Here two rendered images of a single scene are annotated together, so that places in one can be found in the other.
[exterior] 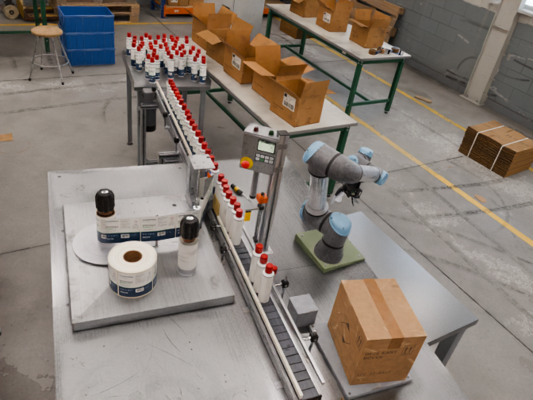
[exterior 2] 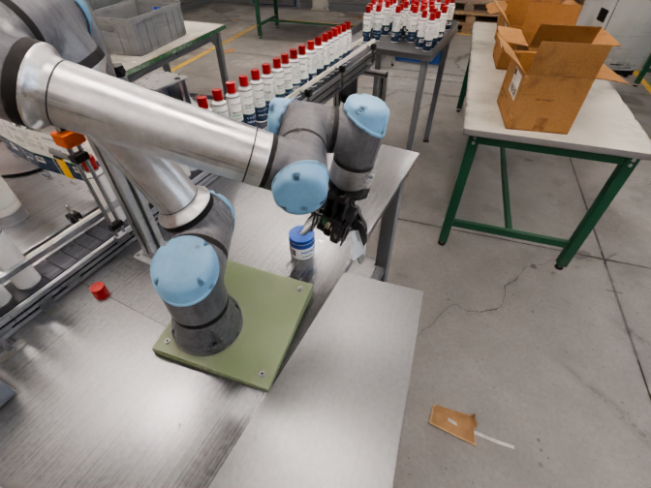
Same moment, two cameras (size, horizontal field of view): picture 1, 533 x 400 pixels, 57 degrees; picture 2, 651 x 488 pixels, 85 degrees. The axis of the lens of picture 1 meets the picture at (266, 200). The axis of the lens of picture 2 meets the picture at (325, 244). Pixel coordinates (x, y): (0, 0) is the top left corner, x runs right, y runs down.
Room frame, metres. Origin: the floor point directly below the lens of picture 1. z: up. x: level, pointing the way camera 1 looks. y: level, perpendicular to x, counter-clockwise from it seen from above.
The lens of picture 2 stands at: (1.88, -0.88, 1.54)
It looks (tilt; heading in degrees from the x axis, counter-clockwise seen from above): 44 degrees down; 53
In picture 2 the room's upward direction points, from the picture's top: straight up
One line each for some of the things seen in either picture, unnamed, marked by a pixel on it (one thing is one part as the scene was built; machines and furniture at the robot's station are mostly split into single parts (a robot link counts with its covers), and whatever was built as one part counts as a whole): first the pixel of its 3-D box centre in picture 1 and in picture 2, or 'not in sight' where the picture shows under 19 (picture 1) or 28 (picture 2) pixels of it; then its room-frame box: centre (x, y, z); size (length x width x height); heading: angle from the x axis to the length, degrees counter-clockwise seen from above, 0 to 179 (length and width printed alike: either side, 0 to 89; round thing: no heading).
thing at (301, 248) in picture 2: not in sight; (301, 242); (2.26, -0.27, 0.86); 0.07 x 0.07 x 0.07
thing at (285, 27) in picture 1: (303, 23); not in sight; (9.01, -0.11, 0.19); 0.64 x 0.54 x 0.37; 129
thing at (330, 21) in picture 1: (331, 13); not in sight; (6.64, -0.42, 0.97); 0.42 x 0.39 x 0.37; 123
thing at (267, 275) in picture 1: (266, 282); not in sight; (1.53, -0.06, 0.98); 0.05 x 0.05 x 0.20
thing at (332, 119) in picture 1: (249, 113); (511, 121); (4.47, 0.32, 0.39); 2.20 x 0.80 x 0.78; 36
